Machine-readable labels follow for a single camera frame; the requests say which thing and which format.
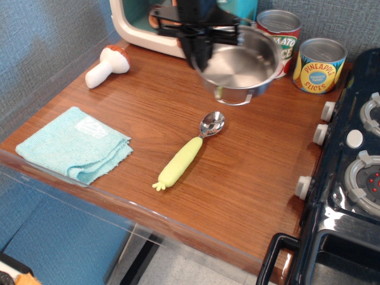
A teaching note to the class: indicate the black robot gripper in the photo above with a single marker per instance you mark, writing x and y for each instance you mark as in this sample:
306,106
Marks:
203,21

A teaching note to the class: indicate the stainless steel pot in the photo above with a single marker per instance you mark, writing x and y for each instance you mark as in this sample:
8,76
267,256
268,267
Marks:
235,74

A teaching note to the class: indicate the light blue folded cloth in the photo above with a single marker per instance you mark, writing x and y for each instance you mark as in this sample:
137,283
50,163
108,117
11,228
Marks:
77,146

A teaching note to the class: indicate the teal toy microwave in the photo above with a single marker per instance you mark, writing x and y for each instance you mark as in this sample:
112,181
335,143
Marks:
134,24

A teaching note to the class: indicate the toy mushroom brown cap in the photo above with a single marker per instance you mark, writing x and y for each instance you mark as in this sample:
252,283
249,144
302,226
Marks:
113,60

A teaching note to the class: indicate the tomato sauce can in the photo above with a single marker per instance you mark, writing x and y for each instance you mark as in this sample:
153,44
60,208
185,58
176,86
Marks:
284,27

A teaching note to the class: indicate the pineapple slices can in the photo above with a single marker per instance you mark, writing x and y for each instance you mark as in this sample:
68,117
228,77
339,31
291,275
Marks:
319,65

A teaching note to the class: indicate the clear acrylic barrier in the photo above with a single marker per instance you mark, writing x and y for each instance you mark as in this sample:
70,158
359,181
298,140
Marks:
62,239

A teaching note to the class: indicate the black toy stove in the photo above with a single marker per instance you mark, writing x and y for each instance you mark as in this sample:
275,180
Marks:
339,239

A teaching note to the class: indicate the orange fuzzy object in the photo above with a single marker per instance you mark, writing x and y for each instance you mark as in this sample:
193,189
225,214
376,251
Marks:
26,279

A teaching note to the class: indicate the spoon with yellow handle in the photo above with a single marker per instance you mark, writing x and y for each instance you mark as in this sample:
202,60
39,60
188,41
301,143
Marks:
210,125

